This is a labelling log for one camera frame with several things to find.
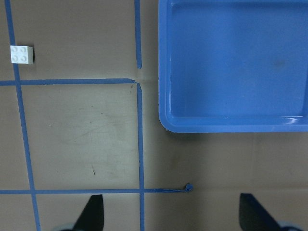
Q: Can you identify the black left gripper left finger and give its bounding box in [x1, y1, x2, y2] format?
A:
[72, 194, 104, 231]

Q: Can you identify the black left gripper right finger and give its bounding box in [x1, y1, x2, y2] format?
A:
[239, 193, 281, 231]

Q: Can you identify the white block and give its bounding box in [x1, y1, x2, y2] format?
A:
[10, 45, 34, 64]

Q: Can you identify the blue plastic tray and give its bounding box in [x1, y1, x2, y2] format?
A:
[158, 0, 308, 133]

